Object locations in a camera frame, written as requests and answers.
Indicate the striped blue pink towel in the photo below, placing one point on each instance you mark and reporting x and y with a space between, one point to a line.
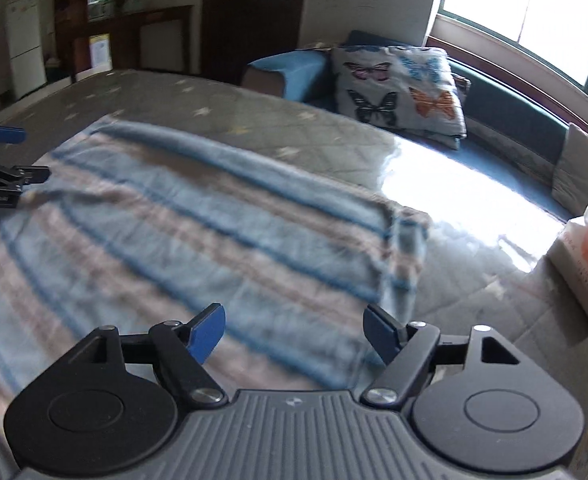
174 220

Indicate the light blue cushion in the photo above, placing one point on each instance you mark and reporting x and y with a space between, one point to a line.
289 72

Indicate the butterfly print pillow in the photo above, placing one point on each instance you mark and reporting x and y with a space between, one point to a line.
398 90

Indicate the beige cushion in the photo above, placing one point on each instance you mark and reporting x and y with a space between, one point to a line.
583 170

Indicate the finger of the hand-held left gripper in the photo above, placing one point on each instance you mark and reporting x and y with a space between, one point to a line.
4 175
6 135

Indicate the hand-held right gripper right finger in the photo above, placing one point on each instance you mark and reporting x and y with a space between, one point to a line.
377 332

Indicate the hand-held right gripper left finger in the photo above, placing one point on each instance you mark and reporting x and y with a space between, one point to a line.
207 331

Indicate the grey quilted star cover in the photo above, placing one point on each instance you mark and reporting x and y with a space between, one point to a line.
324 140

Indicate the dark wooden cabinet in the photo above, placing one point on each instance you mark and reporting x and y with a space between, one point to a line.
124 15

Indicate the tissue pack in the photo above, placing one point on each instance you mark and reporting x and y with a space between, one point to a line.
586 265

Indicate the window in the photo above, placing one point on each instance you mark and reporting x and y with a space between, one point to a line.
523 5

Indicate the dark wooden door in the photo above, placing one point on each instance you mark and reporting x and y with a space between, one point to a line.
254 25

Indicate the white refrigerator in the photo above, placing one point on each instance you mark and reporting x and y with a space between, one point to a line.
25 45

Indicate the dark blue bench seat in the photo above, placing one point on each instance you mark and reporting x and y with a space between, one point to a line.
503 110

